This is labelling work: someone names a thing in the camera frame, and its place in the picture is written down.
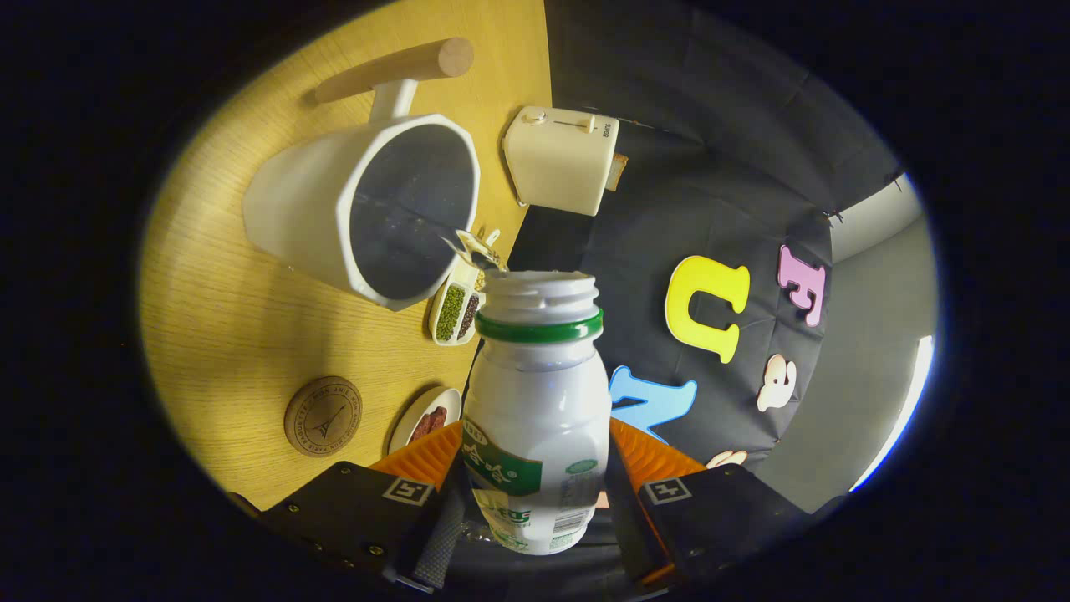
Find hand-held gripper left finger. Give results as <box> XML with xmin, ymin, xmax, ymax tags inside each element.
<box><xmin>230</xmin><ymin>421</ymin><xmax>469</xmax><ymax>594</ymax></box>

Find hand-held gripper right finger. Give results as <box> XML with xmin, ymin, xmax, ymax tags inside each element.
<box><xmin>604</xmin><ymin>416</ymin><xmax>816</xmax><ymax>590</ymax></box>

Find round wooden coaster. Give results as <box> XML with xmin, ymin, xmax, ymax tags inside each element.
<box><xmin>283</xmin><ymin>375</ymin><xmax>364</xmax><ymax>458</ymax></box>

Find white juice bottle green label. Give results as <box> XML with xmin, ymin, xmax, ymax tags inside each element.
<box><xmin>461</xmin><ymin>269</ymin><xmax>613</xmax><ymax>556</ymax></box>

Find white cup with wooden handle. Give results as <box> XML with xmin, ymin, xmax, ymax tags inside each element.
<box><xmin>242</xmin><ymin>37</ymin><xmax>482</xmax><ymax>312</ymax></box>

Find white round plate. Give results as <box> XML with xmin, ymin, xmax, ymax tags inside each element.
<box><xmin>388</xmin><ymin>387</ymin><xmax>462</xmax><ymax>455</ymax></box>

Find red meat pieces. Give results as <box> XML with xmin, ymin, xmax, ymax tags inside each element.
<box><xmin>408</xmin><ymin>406</ymin><xmax>449</xmax><ymax>444</ymax></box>

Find white divided dish with beans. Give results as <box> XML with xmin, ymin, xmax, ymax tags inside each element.
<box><xmin>428</xmin><ymin>230</ymin><xmax>502</xmax><ymax>347</ymax></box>

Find wooden table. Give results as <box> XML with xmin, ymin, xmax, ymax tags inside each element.
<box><xmin>138</xmin><ymin>0</ymin><xmax>554</xmax><ymax>513</ymax></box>

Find black backdrop cloth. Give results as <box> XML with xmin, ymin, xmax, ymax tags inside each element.
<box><xmin>468</xmin><ymin>0</ymin><xmax>908</xmax><ymax>503</ymax></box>

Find cream toaster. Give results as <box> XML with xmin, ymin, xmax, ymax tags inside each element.
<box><xmin>502</xmin><ymin>105</ymin><xmax>621</xmax><ymax>217</ymax></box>

